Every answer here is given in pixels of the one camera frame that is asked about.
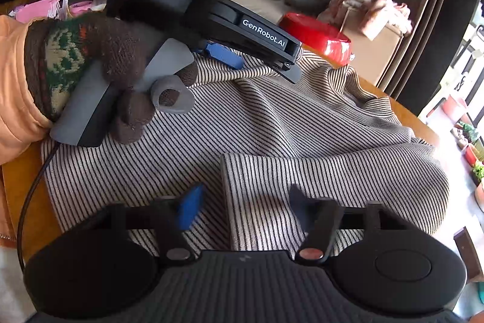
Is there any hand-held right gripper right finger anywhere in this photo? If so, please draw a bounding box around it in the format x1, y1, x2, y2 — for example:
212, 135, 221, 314
288, 184, 397, 264

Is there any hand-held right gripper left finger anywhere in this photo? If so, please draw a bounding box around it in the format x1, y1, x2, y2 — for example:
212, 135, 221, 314
91, 182, 207, 263

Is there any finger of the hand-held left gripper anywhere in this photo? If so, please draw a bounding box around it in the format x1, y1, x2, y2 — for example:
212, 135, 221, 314
191, 41, 246, 71
244, 54, 303, 84

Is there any striped beige sweater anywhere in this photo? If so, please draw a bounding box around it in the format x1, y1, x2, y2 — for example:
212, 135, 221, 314
40, 51, 450, 256

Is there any person's left forearm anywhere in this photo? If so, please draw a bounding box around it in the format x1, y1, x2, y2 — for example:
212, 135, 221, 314
0, 15, 54, 166

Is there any person's left hand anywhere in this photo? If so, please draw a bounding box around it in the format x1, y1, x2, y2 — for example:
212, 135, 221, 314
25, 11, 200, 146

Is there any red glossy container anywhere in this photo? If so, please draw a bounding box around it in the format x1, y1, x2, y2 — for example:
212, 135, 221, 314
278, 12, 356, 67

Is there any pink crumpled blanket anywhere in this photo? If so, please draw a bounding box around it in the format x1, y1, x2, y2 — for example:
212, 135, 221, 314
327, 0, 413, 40

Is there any pink paper pile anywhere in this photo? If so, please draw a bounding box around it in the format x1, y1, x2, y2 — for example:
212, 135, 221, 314
9, 0, 91, 24

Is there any brown curtain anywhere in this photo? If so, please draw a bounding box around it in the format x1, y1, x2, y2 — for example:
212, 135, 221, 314
378, 0, 484, 115

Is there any pink plastic pot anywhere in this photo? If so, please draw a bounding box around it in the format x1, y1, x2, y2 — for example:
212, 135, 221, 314
442, 96, 469, 123

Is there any dark wooden chair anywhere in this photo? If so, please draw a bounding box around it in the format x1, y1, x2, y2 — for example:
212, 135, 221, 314
454, 226, 484, 283

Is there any red plastic basin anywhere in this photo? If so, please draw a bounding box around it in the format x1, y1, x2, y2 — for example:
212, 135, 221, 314
464, 143, 484, 165

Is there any green toy figure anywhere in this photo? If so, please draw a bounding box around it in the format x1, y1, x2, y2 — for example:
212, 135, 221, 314
453, 122, 482, 150

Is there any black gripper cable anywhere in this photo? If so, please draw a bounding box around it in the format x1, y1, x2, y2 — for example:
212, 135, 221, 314
16, 141, 61, 271

